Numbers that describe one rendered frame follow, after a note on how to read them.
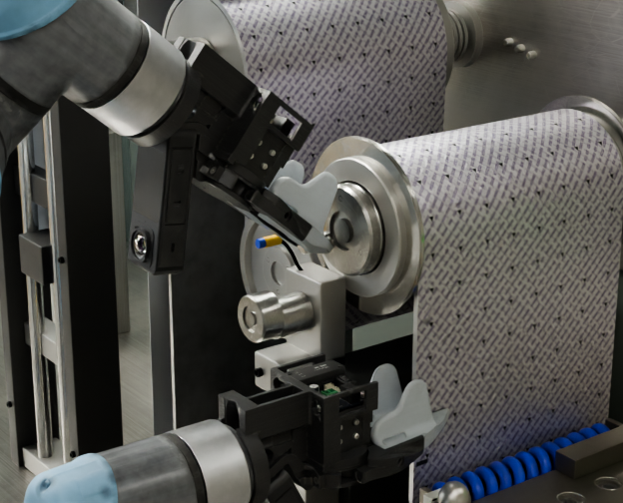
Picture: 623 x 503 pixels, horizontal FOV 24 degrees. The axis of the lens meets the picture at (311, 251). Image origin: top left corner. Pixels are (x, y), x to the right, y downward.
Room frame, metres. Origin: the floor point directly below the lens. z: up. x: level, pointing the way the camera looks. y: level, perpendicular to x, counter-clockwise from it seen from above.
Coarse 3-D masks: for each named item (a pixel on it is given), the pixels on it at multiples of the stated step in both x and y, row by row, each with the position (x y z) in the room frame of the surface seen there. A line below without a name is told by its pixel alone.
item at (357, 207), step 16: (336, 192) 1.12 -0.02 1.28; (352, 192) 1.10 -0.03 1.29; (368, 192) 1.11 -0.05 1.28; (336, 208) 1.12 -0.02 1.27; (352, 208) 1.10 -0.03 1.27; (368, 208) 1.09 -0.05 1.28; (336, 224) 1.12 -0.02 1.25; (352, 224) 1.10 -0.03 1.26; (368, 224) 1.09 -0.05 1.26; (336, 240) 1.13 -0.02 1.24; (352, 240) 1.11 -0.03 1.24; (368, 240) 1.09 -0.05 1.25; (384, 240) 1.09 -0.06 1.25; (336, 256) 1.12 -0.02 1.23; (352, 256) 1.10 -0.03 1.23; (368, 256) 1.09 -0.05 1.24; (352, 272) 1.10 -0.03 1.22
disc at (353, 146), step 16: (336, 144) 1.15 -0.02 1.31; (352, 144) 1.14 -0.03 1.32; (368, 144) 1.12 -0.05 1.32; (320, 160) 1.17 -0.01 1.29; (368, 160) 1.12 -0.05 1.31; (384, 160) 1.10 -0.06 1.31; (400, 176) 1.09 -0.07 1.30; (400, 192) 1.09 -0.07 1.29; (416, 208) 1.07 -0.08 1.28; (416, 224) 1.07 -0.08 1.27; (416, 240) 1.07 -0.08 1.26; (320, 256) 1.17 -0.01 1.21; (416, 256) 1.07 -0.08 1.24; (368, 272) 1.12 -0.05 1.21; (416, 272) 1.07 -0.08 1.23; (400, 288) 1.08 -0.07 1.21; (352, 304) 1.13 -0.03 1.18; (368, 304) 1.12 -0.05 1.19; (384, 304) 1.10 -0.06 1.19; (400, 304) 1.09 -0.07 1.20
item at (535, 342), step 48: (480, 288) 1.12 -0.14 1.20; (528, 288) 1.15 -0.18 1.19; (576, 288) 1.19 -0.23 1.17; (432, 336) 1.09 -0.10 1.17; (480, 336) 1.12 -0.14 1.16; (528, 336) 1.15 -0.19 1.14; (576, 336) 1.19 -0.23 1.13; (432, 384) 1.09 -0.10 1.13; (480, 384) 1.12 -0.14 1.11; (528, 384) 1.16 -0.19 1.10; (576, 384) 1.19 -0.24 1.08; (480, 432) 1.12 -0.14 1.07; (528, 432) 1.16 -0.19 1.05; (432, 480) 1.09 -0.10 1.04
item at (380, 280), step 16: (336, 160) 1.14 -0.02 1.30; (352, 160) 1.12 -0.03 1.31; (336, 176) 1.14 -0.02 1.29; (352, 176) 1.12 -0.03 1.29; (368, 176) 1.11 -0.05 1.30; (384, 176) 1.10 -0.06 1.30; (384, 192) 1.09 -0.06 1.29; (384, 208) 1.09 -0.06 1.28; (400, 208) 1.08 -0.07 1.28; (384, 224) 1.09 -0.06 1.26; (400, 224) 1.08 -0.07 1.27; (400, 240) 1.08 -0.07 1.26; (384, 256) 1.09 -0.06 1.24; (400, 256) 1.08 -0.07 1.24; (336, 272) 1.14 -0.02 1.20; (384, 272) 1.09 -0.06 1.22; (400, 272) 1.08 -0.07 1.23; (352, 288) 1.12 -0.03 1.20; (368, 288) 1.11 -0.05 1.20; (384, 288) 1.09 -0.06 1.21
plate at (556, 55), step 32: (128, 0) 2.09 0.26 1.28; (448, 0) 1.54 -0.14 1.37; (480, 0) 1.50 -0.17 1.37; (512, 0) 1.46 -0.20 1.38; (544, 0) 1.42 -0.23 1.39; (576, 0) 1.39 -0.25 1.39; (608, 0) 1.36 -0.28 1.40; (512, 32) 1.46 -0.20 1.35; (544, 32) 1.42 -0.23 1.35; (576, 32) 1.39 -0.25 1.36; (608, 32) 1.36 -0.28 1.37; (480, 64) 1.49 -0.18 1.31; (512, 64) 1.46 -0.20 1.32; (544, 64) 1.42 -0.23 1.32; (576, 64) 1.39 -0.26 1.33; (608, 64) 1.35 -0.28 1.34; (448, 96) 1.53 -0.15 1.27; (480, 96) 1.49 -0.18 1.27; (512, 96) 1.45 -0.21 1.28; (544, 96) 1.42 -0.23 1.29; (608, 96) 1.35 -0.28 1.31; (448, 128) 1.53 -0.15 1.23
